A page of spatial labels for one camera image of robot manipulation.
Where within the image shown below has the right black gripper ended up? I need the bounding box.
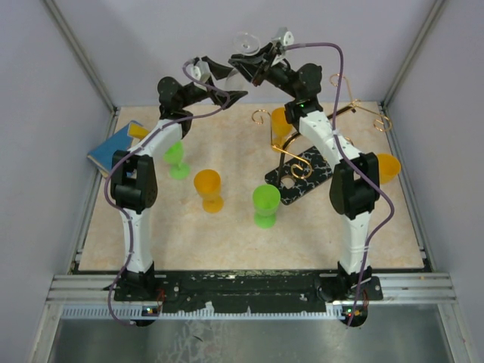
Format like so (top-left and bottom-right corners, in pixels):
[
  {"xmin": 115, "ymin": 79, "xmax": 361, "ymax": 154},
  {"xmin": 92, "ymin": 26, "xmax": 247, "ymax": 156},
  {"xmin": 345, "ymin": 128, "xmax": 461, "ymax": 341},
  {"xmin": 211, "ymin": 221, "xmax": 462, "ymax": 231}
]
[{"xmin": 228, "ymin": 44, "xmax": 299, "ymax": 100}]

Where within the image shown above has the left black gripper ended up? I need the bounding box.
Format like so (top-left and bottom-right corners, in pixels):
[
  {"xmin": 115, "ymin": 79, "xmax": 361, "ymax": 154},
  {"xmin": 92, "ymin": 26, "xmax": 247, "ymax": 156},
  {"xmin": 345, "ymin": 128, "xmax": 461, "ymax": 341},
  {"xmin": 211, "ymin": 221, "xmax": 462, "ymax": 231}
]
[{"xmin": 181, "ymin": 57, "xmax": 248, "ymax": 110}]

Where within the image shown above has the clear wine glass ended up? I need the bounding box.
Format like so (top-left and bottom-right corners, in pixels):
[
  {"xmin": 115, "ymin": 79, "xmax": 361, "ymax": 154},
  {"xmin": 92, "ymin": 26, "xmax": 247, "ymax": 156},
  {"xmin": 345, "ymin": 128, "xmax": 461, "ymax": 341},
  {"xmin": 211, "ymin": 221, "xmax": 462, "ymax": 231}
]
[{"xmin": 224, "ymin": 32, "xmax": 261, "ymax": 91}]

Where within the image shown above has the green goblet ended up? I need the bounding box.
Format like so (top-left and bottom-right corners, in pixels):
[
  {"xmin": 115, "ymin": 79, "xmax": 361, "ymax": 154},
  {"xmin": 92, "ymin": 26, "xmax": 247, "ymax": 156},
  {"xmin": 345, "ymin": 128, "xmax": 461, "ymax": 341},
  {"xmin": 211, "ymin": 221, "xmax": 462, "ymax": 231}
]
[
  {"xmin": 163, "ymin": 141, "xmax": 190, "ymax": 180},
  {"xmin": 253, "ymin": 184, "xmax": 281, "ymax": 229}
]

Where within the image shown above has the gold wine glass rack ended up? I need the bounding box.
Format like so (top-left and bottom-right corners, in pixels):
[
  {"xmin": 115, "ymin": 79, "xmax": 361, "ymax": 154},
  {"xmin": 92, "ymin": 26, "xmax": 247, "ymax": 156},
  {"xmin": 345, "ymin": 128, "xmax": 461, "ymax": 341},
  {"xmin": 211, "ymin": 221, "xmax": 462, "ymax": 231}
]
[{"xmin": 265, "ymin": 76, "xmax": 392, "ymax": 205}]

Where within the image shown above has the orange goblet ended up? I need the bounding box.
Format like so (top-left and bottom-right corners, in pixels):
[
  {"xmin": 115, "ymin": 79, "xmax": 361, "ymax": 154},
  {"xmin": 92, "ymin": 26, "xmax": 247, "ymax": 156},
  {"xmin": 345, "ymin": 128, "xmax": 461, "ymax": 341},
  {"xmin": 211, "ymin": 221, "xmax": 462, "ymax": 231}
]
[
  {"xmin": 194, "ymin": 169, "xmax": 224, "ymax": 213},
  {"xmin": 377, "ymin": 154, "xmax": 401, "ymax": 185},
  {"xmin": 271, "ymin": 107, "xmax": 293, "ymax": 147}
]

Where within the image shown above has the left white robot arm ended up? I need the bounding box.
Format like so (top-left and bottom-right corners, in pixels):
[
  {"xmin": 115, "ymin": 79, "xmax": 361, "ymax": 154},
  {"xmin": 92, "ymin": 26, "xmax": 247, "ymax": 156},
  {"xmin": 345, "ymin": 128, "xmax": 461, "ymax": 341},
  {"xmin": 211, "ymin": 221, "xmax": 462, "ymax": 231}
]
[{"xmin": 104, "ymin": 57, "xmax": 246, "ymax": 301}]

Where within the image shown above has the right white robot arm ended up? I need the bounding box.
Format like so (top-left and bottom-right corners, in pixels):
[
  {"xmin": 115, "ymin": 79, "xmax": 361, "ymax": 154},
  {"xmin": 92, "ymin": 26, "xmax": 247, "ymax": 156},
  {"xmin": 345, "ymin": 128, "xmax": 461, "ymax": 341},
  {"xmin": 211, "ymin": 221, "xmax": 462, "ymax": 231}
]
[{"xmin": 228, "ymin": 42, "xmax": 381, "ymax": 301}]

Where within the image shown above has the blue yellow box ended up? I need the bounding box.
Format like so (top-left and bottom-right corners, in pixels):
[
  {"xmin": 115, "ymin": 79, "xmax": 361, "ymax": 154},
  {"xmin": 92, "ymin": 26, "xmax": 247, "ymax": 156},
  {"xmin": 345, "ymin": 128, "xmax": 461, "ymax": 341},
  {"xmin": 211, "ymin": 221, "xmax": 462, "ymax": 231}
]
[{"xmin": 87, "ymin": 120, "xmax": 150, "ymax": 178}]

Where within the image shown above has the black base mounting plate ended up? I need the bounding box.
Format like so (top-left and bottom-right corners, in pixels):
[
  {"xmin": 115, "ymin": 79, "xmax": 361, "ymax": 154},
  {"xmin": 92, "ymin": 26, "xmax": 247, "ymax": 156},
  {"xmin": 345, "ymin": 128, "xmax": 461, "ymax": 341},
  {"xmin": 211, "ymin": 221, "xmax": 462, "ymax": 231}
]
[{"xmin": 113, "ymin": 269, "xmax": 383, "ymax": 314}]

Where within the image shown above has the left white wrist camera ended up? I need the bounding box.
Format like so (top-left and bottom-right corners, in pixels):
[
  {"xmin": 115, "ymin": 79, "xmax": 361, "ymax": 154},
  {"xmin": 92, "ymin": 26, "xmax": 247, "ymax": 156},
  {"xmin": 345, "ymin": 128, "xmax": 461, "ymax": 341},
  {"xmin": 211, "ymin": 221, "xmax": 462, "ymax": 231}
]
[{"xmin": 190, "ymin": 57, "xmax": 211, "ymax": 83}]

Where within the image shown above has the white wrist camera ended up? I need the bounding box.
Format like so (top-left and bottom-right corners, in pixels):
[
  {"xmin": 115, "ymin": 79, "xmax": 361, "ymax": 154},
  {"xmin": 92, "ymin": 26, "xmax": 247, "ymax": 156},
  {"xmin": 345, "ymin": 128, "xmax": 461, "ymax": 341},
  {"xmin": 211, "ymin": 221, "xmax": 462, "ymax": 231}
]
[
  {"xmin": 190, "ymin": 57, "xmax": 211, "ymax": 83},
  {"xmin": 271, "ymin": 26, "xmax": 294, "ymax": 55}
]

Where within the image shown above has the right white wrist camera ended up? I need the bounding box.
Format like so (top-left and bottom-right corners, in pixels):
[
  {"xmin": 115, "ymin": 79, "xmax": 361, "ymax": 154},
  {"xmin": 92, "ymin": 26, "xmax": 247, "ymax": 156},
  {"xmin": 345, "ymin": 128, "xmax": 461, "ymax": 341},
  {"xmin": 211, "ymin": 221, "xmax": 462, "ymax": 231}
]
[{"xmin": 271, "ymin": 26, "xmax": 294, "ymax": 55}]

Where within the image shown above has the white cable duct strip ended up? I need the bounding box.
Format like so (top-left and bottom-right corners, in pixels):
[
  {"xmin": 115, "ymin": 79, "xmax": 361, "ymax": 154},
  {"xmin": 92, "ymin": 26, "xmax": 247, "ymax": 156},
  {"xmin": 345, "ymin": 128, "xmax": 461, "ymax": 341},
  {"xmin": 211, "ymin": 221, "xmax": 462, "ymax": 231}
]
[{"xmin": 61, "ymin": 302, "xmax": 353, "ymax": 321}]

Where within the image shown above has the aluminium frame rail front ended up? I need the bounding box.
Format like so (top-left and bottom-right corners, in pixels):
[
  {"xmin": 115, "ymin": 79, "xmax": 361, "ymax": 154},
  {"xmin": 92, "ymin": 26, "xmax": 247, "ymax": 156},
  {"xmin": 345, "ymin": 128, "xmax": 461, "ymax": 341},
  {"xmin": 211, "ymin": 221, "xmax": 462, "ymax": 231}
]
[{"xmin": 48, "ymin": 273, "xmax": 456, "ymax": 304}]

